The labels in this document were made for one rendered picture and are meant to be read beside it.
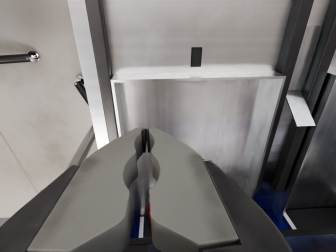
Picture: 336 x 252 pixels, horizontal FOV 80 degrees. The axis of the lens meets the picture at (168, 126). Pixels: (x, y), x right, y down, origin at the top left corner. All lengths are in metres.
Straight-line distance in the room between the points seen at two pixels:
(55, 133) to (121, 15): 1.29
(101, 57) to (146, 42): 0.07
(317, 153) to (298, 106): 0.16
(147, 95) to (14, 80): 1.22
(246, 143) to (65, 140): 1.31
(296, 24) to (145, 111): 0.26
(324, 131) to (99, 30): 0.44
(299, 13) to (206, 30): 0.13
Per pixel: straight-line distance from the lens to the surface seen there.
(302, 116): 0.39
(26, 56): 1.33
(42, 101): 1.47
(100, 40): 0.32
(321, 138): 0.51
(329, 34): 0.40
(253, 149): 0.44
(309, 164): 0.54
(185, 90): 0.34
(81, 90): 1.25
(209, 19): 0.34
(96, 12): 0.32
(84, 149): 0.92
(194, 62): 0.34
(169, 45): 0.33
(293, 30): 0.36
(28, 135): 1.64
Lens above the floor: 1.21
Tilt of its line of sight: 61 degrees down
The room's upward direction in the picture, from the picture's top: 173 degrees clockwise
